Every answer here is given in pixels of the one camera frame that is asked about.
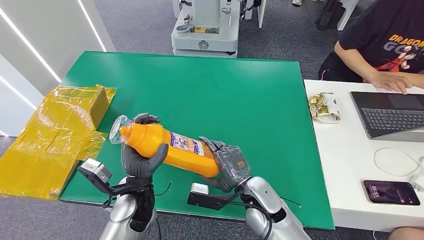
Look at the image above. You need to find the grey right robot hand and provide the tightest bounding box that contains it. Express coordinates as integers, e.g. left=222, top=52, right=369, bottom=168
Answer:
left=198, top=136, right=252, bottom=194

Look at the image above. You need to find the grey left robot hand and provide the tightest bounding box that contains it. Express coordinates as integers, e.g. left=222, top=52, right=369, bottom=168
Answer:
left=120, top=113, right=170, bottom=188

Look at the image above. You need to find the orange plastic bottle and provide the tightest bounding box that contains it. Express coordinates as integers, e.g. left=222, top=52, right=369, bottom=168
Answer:
left=109, top=115, right=221, bottom=179

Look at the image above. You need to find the yellow taped cardboard box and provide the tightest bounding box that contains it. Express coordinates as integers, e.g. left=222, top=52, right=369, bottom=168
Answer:
left=0, top=84, right=117, bottom=200

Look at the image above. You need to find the gold snack packet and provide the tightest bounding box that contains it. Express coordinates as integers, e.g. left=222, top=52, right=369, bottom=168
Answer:
left=308, top=92, right=341, bottom=125

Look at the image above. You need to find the black smartphone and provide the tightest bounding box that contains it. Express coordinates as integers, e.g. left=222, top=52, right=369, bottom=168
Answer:
left=362, top=179, right=422, bottom=207

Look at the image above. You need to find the grey laptop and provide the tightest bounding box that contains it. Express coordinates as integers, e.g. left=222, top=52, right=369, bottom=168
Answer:
left=349, top=91, right=424, bottom=143

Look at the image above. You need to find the person's hand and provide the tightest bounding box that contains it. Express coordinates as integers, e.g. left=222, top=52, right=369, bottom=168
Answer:
left=364, top=71, right=413, bottom=95

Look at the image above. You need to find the black bag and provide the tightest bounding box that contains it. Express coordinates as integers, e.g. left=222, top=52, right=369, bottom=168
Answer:
left=315, top=0, right=347, bottom=32

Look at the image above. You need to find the person's knee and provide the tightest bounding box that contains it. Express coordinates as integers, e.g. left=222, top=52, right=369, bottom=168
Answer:
left=387, top=226, right=424, bottom=240

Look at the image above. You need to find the white desk leg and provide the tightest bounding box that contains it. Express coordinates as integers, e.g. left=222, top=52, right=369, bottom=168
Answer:
left=337, top=0, right=360, bottom=32

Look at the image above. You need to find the person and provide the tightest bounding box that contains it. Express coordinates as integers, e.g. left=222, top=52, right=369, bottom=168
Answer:
left=317, top=0, right=424, bottom=95

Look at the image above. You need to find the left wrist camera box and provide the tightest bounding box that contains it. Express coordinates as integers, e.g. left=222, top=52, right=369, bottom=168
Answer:
left=77, top=158, right=133, bottom=196

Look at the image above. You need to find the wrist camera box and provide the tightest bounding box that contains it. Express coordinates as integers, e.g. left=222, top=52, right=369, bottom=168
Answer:
left=77, top=158, right=133, bottom=196
left=187, top=183, right=246, bottom=211

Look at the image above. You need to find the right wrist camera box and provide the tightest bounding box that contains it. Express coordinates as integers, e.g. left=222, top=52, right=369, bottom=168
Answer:
left=187, top=183, right=246, bottom=211

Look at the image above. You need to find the white cable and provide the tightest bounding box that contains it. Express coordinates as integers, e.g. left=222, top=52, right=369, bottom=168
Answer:
left=373, top=148, right=424, bottom=193

